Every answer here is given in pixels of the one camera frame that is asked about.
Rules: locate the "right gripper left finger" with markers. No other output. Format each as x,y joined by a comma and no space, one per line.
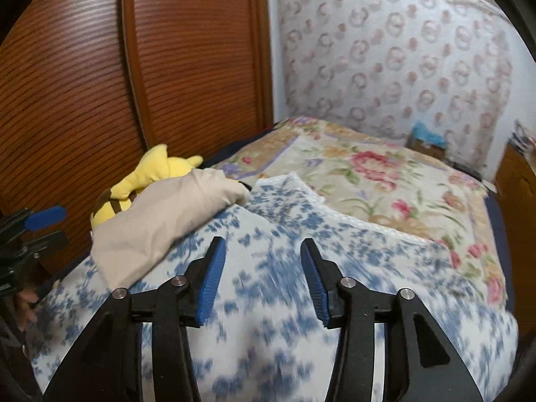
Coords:
105,363

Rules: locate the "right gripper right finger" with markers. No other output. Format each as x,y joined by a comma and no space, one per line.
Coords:
420,363

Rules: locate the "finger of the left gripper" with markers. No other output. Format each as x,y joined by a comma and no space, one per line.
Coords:
37,244
23,221

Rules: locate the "peach printed t-shirt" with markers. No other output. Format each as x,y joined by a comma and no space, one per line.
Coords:
126,247

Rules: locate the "person left hand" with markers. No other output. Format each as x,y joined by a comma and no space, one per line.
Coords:
25,300

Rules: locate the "yellow plush toy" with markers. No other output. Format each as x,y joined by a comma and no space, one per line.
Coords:
154,166

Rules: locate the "brown louvered wardrobe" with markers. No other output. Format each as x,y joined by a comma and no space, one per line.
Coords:
88,86

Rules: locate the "navy bed sheet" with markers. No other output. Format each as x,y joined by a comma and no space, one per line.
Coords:
502,246

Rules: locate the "pink floral bedspread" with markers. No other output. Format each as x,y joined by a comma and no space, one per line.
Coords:
379,182

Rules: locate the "wooden sideboard cabinet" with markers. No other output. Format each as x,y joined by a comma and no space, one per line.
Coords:
515,183

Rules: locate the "blue item on box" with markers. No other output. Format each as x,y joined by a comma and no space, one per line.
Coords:
420,132

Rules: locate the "circle patterned curtain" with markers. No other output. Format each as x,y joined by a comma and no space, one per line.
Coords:
381,66

